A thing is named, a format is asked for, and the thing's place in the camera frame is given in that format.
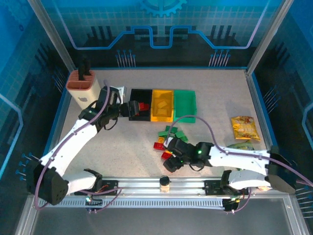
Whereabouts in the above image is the black plastic bin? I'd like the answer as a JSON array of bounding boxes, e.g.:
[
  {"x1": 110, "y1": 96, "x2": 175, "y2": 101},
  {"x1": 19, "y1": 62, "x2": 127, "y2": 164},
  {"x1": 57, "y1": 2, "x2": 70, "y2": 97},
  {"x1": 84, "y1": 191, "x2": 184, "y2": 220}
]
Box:
[{"x1": 128, "y1": 88, "x2": 154, "y2": 122}]

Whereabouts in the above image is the yellow plastic bin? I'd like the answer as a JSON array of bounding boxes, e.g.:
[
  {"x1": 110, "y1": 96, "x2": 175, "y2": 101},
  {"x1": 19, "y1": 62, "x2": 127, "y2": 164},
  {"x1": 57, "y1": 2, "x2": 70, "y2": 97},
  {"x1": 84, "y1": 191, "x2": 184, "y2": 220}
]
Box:
[{"x1": 150, "y1": 89, "x2": 176, "y2": 122}]

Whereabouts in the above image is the black knob beige block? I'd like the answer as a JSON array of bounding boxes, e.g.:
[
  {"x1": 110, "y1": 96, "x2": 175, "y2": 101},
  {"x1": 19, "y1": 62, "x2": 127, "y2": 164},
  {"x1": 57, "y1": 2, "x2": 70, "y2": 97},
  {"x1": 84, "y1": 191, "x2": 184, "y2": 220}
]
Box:
[{"x1": 158, "y1": 175, "x2": 171, "y2": 193}]

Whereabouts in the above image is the green plastic bin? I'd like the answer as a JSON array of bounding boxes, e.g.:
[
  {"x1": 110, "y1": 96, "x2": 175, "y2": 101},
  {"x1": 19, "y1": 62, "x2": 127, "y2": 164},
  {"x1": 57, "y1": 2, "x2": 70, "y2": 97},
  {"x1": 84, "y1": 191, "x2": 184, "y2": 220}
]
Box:
[{"x1": 173, "y1": 90, "x2": 197, "y2": 123}]

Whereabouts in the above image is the cream knife block pink top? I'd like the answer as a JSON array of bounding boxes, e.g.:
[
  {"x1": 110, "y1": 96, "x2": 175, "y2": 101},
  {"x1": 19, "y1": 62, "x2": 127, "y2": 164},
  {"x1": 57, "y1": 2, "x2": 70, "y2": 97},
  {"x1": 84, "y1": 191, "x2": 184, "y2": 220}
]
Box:
[{"x1": 65, "y1": 69, "x2": 101, "y2": 111}]

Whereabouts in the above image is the green snack bag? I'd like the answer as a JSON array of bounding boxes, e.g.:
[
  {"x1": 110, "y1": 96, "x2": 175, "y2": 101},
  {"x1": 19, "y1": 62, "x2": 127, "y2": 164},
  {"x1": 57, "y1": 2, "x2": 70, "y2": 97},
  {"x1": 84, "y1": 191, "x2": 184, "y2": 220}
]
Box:
[{"x1": 226, "y1": 139, "x2": 255, "y2": 150}]

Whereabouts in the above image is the yellow chips bag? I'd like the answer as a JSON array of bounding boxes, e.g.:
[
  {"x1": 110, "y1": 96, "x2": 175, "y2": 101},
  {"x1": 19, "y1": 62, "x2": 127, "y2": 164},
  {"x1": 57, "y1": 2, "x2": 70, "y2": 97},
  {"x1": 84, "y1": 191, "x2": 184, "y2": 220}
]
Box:
[{"x1": 231, "y1": 116, "x2": 261, "y2": 142}]

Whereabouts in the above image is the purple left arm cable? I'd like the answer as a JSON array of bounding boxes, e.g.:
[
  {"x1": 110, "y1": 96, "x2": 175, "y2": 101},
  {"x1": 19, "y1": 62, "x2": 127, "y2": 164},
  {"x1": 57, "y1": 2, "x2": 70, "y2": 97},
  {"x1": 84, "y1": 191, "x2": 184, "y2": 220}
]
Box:
[{"x1": 34, "y1": 78, "x2": 123, "y2": 212}]

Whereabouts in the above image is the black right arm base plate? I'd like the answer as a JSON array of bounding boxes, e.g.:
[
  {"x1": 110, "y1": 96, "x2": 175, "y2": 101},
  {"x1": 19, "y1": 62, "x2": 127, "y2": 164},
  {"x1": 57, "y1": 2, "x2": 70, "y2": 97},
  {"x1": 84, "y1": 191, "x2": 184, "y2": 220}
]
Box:
[{"x1": 204, "y1": 180, "x2": 247, "y2": 196}]

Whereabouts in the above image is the aluminium mounting rail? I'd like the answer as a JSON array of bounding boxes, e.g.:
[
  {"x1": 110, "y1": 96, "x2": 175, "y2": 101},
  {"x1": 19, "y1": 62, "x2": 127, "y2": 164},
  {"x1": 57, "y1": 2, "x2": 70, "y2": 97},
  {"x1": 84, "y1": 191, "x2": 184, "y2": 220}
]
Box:
[{"x1": 66, "y1": 176, "x2": 247, "y2": 196}]

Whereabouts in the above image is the white slotted cable duct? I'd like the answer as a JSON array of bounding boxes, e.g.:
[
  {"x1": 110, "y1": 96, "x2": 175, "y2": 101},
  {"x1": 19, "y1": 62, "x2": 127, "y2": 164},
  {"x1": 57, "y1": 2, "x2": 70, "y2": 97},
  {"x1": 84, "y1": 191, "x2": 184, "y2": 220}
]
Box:
[{"x1": 39, "y1": 197, "x2": 225, "y2": 209}]

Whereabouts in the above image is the black knife handle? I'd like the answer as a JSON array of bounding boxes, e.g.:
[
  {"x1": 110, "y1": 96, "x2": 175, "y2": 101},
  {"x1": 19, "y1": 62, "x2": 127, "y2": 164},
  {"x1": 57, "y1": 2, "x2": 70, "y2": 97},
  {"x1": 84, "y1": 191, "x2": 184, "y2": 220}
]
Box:
[
  {"x1": 78, "y1": 57, "x2": 86, "y2": 81},
  {"x1": 83, "y1": 55, "x2": 92, "y2": 77}
]

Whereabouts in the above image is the aluminium table side rail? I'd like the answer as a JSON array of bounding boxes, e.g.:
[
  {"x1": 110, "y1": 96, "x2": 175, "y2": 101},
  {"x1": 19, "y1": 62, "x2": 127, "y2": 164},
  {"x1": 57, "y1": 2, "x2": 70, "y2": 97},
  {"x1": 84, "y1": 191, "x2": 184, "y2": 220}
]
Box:
[
  {"x1": 245, "y1": 70, "x2": 278, "y2": 150},
  {"x1": 43, "y1": 84, "x2": 71, "y2": 160}
]

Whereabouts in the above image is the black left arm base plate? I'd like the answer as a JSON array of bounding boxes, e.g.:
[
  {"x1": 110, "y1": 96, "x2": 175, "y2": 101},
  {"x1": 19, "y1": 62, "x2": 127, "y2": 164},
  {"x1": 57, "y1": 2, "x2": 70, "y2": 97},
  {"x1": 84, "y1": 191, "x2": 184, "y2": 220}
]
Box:
[{"x1": 84, "y1": 178, "x2": 120, "y2": 196}]

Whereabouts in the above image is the aluminium frame post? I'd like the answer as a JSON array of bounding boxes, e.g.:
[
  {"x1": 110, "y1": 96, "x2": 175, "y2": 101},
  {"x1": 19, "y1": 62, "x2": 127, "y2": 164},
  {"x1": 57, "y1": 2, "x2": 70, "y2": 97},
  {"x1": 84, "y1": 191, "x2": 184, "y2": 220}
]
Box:
[
  {"x1": 246, "y1": 0, "x2": 293, "y2": 75},
  {"x1": 26, "y1": 0, "x2": 76, "y2": 72}
]

